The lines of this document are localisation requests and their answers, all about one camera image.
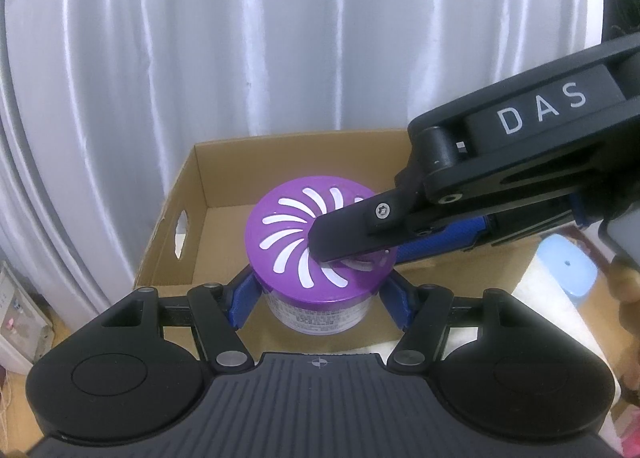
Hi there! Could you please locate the grey curtain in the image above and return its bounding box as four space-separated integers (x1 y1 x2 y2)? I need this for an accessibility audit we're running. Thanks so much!
0 0 640 319

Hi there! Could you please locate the person's right hand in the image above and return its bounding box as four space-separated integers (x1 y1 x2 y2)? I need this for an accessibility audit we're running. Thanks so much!
607 255 640 339

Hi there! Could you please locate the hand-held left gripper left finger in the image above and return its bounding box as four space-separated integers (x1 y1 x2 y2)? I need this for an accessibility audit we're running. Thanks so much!
70 269 261 374

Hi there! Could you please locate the purple lid air freshener jar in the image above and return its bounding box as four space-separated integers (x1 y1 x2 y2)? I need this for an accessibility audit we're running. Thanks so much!
243 175 398 336

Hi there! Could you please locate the brown cardboard box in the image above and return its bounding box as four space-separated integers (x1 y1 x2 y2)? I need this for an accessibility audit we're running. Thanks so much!
134 127 543 354

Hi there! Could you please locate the light blue plastic stool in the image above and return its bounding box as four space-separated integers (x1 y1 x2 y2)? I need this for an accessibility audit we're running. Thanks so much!
537 234 598 309

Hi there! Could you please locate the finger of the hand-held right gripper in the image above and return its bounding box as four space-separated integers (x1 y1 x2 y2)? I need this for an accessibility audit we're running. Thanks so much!
395 216 497 265
306 188 426 265

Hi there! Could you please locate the white water dispenser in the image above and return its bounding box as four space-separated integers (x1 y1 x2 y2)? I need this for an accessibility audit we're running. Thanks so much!
0 260 53 366

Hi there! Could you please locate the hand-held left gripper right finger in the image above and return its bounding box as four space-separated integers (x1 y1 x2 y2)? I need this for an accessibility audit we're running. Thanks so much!
380 272 571 374

